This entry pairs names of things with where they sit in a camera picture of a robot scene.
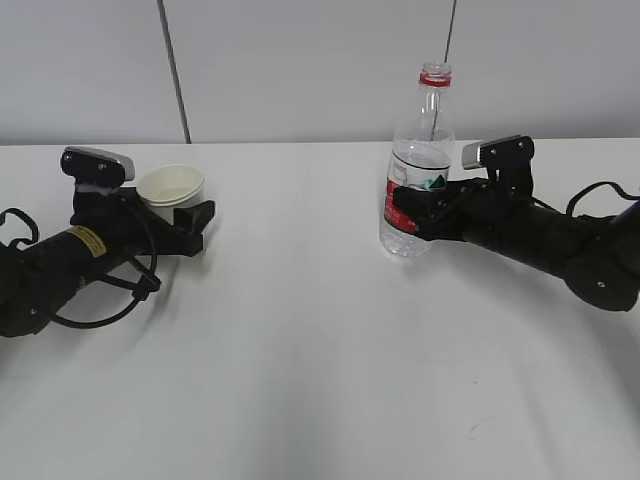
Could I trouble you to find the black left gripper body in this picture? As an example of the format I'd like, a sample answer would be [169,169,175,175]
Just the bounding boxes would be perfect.
[70,187,204,257]

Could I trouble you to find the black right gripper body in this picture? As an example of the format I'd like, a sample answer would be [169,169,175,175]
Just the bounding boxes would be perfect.
[433,179,532,242]

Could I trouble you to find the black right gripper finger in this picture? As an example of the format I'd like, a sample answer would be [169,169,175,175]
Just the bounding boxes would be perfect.
[392,187,440,240]
[446,177,488,198]

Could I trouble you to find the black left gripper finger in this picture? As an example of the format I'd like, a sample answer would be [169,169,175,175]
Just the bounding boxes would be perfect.
[173,200,215,235]

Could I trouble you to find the white paper cup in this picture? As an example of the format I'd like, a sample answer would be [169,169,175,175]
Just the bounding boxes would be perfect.
[136,165,205,224]

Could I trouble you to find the clear water bottle red label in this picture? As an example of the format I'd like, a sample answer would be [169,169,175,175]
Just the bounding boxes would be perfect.
[379,62,455,257]

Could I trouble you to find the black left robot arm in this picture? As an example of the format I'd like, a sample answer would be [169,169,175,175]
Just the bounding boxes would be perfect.
[1,187,215,338]

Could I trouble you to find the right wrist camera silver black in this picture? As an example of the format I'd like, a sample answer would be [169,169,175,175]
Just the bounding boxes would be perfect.
[461,135,535,196]

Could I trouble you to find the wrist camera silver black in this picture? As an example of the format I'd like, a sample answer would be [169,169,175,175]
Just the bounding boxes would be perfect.
[461,135,535,196]
[60,146,135,188]

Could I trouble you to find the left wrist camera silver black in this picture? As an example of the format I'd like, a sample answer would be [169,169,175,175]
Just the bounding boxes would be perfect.
[60,146,135,188]

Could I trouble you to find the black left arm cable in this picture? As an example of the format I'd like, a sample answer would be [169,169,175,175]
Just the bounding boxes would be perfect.
[0,197,163,331]

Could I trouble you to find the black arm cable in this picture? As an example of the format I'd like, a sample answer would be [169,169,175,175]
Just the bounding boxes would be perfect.
[0,197,163,331]
[529,180,640,217]

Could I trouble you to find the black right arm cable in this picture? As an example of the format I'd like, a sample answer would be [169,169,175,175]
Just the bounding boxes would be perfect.
[529,180,640,217]

